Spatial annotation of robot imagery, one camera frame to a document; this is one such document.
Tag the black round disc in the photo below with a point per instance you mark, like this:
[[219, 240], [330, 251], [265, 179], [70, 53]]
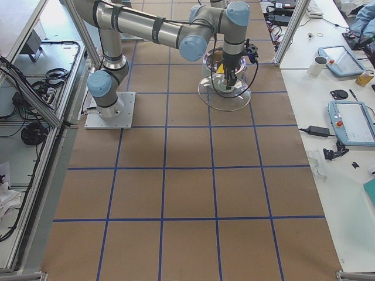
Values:
[[339, 94]]

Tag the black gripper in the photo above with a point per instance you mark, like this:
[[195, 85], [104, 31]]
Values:
[[229, 61]]

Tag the white paper cup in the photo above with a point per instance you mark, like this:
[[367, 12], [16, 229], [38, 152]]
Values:
[[317, 66]]

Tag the glass pot lid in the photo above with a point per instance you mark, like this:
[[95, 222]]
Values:
[[212, 90]]

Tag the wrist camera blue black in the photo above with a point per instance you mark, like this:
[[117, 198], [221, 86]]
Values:
[[251, 52]]

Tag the grey metal box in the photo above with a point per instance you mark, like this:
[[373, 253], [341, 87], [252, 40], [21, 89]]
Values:
[[32, 47]]

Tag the lower teach pendant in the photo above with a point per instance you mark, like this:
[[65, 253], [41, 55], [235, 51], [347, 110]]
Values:
[[352, 123]]

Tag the black bracket part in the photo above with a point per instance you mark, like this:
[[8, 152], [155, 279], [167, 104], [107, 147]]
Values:
[[340, 151]]

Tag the teal folder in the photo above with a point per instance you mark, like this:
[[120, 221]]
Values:
[[370, 190]]

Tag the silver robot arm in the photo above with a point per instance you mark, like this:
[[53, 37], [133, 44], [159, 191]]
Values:
[[222, 4], [191, 38]]

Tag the clear plastic holder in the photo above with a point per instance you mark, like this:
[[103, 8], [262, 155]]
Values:
[[316, 164]]

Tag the black pen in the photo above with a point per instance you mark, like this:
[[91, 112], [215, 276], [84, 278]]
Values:
[[353, 94]]

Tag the aluminium frame post right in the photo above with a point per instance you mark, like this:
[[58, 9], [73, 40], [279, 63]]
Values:
[[291, 29]]

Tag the black power brick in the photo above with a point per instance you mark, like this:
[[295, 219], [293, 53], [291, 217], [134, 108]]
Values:
[[317, 131]]

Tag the upper teach pendant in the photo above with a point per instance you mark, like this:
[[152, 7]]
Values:
[[341, 60]]

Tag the person in blue jacket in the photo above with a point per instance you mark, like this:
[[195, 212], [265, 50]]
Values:
[[364, 22]]

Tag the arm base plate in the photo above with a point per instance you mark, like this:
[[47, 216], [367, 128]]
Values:
[[117, 116]]

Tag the white cloth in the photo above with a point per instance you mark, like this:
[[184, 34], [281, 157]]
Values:
[[10, 199]]

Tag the teach pendant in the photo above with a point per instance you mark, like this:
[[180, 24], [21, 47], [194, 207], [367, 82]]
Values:
[[341, 60], [352, 123]]

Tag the yellow corn cob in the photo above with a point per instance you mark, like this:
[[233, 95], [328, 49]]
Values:
[[217, 64]]

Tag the pale green cooking pot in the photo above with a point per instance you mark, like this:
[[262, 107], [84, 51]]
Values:
[[207, 64]]

